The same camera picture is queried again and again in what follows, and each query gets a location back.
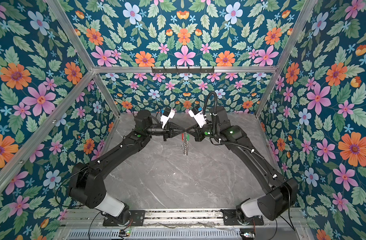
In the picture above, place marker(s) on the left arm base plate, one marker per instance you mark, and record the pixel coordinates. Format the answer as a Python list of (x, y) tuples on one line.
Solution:
[(128, 218)]

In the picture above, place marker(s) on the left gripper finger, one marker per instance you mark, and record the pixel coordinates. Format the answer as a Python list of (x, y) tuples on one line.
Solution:
[(179, 133), (176, 129)]

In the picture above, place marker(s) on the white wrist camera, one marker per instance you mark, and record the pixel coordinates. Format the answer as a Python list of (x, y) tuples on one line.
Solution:
[(197, 113), (168, 114)]

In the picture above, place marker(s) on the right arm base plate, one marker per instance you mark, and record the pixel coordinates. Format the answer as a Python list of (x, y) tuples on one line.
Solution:
[(234, 217)]

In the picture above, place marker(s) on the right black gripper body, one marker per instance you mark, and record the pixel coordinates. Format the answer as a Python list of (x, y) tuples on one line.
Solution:
[(200, 133)]

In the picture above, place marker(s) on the white perforated cable duct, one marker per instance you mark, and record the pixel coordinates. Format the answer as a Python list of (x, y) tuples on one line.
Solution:
[(155, 234)]

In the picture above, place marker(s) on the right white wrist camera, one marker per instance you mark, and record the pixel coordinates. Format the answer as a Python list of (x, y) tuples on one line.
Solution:
[(197, 113)]

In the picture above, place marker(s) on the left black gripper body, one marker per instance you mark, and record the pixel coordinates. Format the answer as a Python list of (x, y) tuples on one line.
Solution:
[(165, 131)]

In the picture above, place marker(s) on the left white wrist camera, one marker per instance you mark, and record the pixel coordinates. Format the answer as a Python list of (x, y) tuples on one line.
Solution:
[(168, 114)]

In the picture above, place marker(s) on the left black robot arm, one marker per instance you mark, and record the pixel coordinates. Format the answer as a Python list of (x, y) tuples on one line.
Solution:
[(87, 184)]

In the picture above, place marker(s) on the black hook rail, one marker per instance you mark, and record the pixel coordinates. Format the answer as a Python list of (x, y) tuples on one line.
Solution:
[(182, 70)]

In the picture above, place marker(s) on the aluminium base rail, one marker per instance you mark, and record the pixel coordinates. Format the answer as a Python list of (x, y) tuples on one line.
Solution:
[(185, 218)]

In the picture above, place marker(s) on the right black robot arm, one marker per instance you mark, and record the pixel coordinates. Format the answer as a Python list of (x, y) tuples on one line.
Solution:
[(279, 192)]

